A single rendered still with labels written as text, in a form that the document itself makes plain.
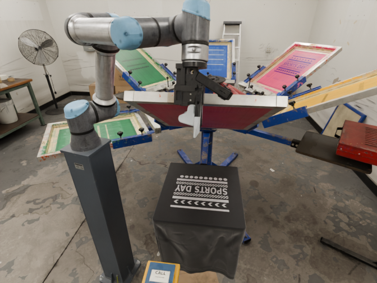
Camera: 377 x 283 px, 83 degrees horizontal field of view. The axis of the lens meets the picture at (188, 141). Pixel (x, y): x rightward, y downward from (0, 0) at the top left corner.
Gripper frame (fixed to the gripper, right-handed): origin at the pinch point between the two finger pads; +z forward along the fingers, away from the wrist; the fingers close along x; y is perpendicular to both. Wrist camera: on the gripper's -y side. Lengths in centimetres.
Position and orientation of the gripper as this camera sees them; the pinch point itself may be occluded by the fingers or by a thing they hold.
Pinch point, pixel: (198, 133)
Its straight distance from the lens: 64.4
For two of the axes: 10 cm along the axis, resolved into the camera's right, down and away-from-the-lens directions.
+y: -9.9, -0.6, 1.0
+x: -1.1, 2.1, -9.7
